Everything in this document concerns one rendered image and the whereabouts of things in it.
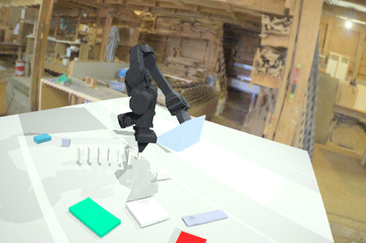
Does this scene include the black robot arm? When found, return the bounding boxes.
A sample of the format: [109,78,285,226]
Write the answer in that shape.
[117,44,191,128]

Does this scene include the red rectangular block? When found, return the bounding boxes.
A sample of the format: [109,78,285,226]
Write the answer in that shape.
[176,231,207,243]

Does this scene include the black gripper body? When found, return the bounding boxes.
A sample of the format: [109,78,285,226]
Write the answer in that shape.
[134,108,157,143]

